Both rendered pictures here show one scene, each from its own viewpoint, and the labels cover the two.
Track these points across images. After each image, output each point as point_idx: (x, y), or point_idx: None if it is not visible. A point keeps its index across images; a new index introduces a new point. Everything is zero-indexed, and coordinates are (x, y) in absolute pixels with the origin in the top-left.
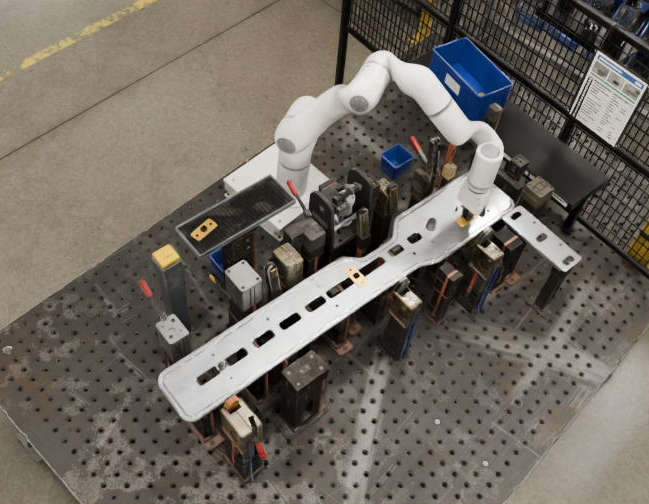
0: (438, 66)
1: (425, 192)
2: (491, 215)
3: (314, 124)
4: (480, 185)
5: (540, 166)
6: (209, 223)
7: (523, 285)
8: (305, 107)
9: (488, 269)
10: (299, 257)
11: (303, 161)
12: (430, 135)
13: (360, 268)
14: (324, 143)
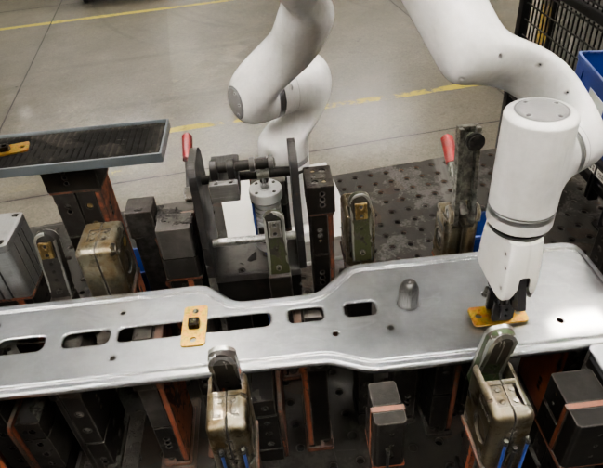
0: (581, 81)
1: (448, 251)
2: (563, 331)
3: (267, 61)
4: (505, 208)
5: None
6: (21, 146)
7: None
8: None
9: (485, 441)
10: (108, 244)
11: (280, 153)
12: (565, 227)
13: (216, 317)
14: (394, 194)
